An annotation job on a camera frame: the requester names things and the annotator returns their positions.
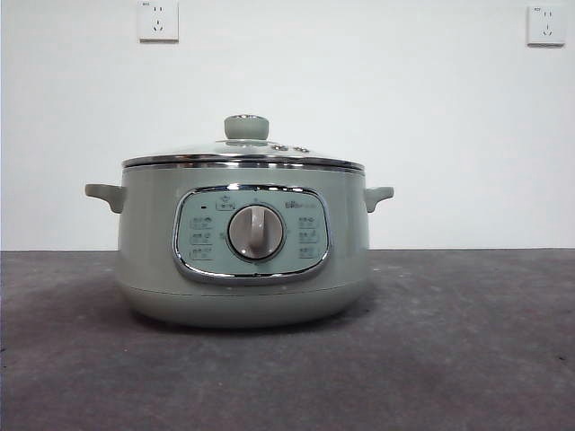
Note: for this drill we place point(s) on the glass lid with green knob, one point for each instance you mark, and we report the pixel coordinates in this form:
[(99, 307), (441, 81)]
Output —
[(246, 128)]

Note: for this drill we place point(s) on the pale green electric pot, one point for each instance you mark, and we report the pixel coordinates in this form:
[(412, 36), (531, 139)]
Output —
[(148, 247)]

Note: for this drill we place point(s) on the white wall socket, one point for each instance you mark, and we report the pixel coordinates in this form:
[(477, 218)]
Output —
[(158, 21), (546, 26)]

